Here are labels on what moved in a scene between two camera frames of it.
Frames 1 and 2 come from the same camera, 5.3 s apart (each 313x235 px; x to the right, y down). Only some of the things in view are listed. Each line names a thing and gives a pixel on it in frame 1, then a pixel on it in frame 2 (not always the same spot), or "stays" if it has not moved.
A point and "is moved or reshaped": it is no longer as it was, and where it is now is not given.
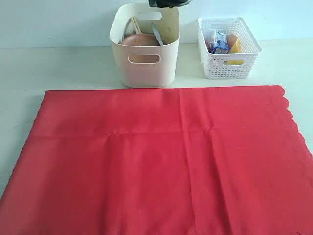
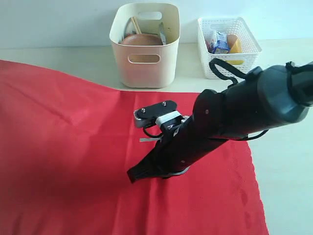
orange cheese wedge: [236, 48] stays
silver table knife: [157, 33] to [162, 33]
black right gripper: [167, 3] to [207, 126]
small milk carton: [220, 45] stays
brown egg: [231, 39] stays
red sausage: [208, 46] stays
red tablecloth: [226, 161] is moved or reshaped
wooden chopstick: [137, 25] stays
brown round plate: [142, 39] stays
